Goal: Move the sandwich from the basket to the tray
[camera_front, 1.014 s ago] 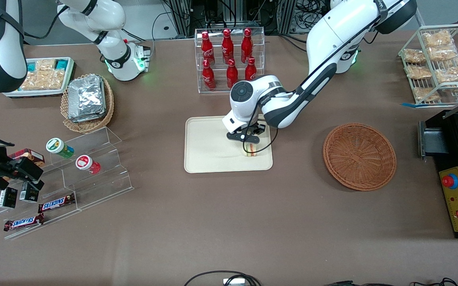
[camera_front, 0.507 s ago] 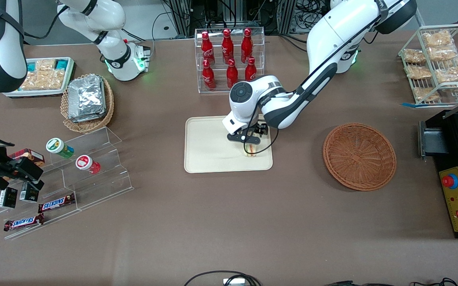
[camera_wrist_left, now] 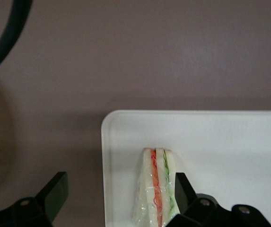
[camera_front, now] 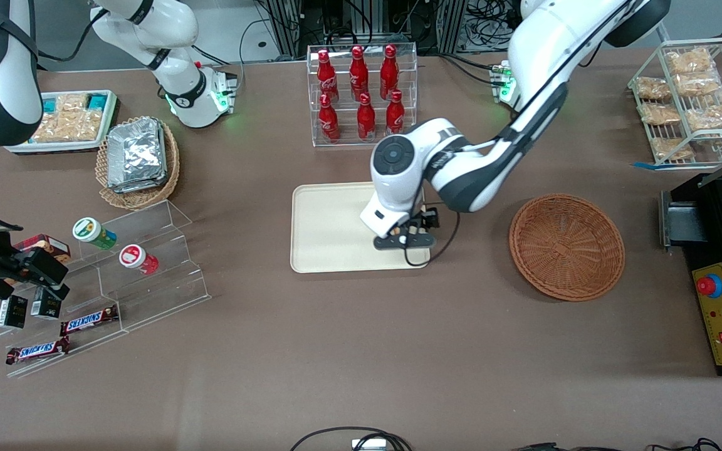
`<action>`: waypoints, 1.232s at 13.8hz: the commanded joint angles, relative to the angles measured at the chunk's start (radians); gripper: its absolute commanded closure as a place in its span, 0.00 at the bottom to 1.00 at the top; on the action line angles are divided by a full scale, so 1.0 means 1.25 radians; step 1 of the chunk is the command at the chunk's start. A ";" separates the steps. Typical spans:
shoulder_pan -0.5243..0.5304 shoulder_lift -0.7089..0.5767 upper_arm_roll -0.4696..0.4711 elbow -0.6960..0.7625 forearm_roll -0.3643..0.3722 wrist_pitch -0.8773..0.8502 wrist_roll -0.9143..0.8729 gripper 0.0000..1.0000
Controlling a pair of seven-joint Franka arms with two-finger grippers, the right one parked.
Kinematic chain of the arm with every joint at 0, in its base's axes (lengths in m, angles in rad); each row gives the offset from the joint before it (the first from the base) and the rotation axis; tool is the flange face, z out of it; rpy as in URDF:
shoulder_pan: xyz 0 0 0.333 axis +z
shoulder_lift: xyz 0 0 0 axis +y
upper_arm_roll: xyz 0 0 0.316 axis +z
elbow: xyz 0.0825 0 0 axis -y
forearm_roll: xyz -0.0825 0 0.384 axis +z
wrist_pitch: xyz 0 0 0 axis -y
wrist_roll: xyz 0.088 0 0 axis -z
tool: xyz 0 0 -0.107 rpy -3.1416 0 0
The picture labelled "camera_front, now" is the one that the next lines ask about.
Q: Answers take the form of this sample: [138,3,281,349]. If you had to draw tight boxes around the white wire rack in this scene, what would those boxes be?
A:
[627,38,722,170]

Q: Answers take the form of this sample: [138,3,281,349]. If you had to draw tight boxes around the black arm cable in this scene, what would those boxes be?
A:
[404,0,644,268]
[35,6,111,63]

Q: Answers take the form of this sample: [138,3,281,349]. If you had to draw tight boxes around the snickers chocolate bar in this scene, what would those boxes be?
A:
[5,337,71,366]
[60,304,119,337]

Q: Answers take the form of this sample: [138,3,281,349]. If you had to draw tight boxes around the green snack cup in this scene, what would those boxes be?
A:
[72,217,118,251]

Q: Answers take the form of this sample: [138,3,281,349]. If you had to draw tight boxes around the clear acrylic bottle rack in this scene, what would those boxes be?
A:
[306,43,419,148]

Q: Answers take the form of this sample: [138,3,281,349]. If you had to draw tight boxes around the white snack tray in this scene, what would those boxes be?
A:
[5,90,120,155]

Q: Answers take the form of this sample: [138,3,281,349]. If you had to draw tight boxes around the grey metal bracket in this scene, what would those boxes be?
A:
[659,190,708,252]

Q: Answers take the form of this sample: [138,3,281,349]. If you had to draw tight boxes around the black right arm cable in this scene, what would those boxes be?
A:
[35,6,111,63]

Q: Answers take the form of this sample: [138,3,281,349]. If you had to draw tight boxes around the light oval wicker basket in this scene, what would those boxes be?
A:
[95,116,181,210]

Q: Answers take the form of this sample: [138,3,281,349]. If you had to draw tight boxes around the black equipment rack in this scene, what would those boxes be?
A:
[264,0,468,57]

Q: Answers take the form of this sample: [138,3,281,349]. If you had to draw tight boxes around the clear acrylic step stand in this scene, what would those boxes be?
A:
[0,199,212,379]

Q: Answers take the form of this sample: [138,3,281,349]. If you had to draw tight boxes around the red cola bottle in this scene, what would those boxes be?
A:
[385,90,406,136]
[349,45,370,102]
[379,44,400,101]
[317,49,340,104]
[318,93,341,143]
[357,93,377,142]

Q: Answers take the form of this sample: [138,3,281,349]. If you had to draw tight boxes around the black machine housing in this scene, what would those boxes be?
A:
[681,172,722,376]

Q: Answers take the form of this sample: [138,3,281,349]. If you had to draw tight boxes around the small black box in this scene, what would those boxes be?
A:
[0,294,28,329]
[30,287,63,320]

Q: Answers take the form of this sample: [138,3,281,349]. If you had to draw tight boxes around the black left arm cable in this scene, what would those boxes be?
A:
[404,0,644,268]

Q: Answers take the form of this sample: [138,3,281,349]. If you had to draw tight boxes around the round brown wicker basket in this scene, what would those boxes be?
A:
[509,193,626,303]

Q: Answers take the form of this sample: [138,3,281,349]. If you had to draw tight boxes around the black looped cable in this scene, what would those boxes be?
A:
[290,426,413,451]

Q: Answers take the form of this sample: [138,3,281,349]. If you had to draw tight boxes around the red snack cup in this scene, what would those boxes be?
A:
[118,244,160,276]

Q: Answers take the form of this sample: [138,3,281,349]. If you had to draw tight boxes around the brown chocolate box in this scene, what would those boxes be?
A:
[13,234,71,264]

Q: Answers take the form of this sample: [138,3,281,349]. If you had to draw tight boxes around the silver foil pack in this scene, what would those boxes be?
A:
[110,122,170,194]
[108,118,166,189]

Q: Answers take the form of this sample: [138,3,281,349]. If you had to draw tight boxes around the black cable bundle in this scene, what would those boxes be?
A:
[511,437,722,451]

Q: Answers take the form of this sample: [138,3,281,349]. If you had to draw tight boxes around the black base cables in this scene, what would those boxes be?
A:
[439,53,503,85]

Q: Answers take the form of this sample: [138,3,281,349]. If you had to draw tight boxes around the beige plastic tray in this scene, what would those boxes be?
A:
[290,180,431,274]

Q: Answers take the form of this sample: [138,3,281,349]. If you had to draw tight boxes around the tangled black cables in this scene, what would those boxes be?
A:
[464,0,525,51]

